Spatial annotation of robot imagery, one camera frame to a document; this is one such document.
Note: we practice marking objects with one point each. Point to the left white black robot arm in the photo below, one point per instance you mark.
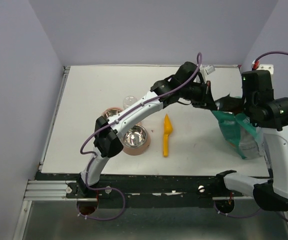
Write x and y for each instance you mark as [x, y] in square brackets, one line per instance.
[187, 83]

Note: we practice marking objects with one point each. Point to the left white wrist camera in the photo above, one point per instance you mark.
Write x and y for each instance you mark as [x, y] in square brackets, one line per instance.
[206, 70]

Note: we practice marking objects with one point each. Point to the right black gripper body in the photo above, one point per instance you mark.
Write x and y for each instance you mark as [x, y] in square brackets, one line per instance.
[246, 106]

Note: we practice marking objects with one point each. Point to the green pet food bag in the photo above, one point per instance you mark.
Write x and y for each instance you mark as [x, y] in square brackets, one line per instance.
[235, 126]

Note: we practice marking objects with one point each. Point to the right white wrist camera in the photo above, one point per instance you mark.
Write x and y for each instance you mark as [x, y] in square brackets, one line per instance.
[256, 65]

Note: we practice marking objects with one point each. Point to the pink double pet feeder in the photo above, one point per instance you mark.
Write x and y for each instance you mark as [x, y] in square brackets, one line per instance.
[109, 140]

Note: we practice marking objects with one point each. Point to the black mounting rail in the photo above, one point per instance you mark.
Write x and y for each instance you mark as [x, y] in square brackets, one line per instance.
[145, 191]

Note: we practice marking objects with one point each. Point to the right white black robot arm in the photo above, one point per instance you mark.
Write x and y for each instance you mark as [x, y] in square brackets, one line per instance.
[271, 115]

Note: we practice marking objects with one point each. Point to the steel bowl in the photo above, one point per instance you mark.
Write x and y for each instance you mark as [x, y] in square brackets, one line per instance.
[112, 111]
[135, 137]

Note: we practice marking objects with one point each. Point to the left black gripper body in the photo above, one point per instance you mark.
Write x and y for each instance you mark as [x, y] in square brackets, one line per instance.
[196, 92]

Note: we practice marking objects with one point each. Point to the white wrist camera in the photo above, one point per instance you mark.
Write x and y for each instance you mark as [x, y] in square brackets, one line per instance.
[256, 65]
[206, 70]

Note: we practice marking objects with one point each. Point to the clear water bottle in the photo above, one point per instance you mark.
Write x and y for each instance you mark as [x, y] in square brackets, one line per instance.
[129, 101]

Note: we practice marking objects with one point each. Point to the front steel bowl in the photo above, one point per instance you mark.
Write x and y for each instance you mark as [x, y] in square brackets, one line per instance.
[135, 137]

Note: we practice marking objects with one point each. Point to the aluminium frame extrusion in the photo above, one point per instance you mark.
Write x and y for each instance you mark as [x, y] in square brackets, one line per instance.
[46, 190]

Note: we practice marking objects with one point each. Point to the rear steel bowl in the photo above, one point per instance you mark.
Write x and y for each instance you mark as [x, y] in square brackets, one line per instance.
[112, 111]

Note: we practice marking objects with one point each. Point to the yellow plastic scoop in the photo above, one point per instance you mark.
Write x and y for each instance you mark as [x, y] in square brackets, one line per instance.
[167, 131]

